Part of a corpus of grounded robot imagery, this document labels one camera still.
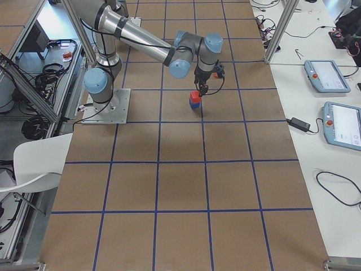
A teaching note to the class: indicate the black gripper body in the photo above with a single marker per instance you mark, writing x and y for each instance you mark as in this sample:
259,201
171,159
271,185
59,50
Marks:
201,78

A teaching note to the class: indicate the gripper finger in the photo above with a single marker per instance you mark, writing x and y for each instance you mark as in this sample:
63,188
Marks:
203,90

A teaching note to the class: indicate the red block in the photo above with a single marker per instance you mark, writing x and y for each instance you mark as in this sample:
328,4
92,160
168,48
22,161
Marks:
195,97

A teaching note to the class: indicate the blue block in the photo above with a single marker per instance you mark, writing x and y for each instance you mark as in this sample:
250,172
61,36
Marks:
194,105

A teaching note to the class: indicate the black power adapter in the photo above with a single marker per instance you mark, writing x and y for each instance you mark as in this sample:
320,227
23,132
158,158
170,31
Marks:
298,124

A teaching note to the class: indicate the far teach pendant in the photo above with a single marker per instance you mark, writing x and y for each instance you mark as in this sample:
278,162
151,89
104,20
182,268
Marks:
326,77

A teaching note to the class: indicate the teach pendant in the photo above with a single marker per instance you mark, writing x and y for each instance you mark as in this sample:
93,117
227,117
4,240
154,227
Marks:
341,125
326,77

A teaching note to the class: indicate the red snack packet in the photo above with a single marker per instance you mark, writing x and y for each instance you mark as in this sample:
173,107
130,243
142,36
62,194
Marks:
67,56

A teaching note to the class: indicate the near teach pendant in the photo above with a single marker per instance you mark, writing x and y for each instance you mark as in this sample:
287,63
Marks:
341,125

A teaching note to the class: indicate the white chair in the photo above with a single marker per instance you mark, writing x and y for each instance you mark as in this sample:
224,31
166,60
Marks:
39,164

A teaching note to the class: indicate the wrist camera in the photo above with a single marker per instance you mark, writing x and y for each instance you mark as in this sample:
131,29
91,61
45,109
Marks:
219,68

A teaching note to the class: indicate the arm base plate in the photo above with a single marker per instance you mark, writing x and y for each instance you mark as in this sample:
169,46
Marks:
115,112
136,20

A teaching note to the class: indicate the aluminium frame post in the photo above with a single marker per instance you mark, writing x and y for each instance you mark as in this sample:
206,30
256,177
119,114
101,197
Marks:
280,29

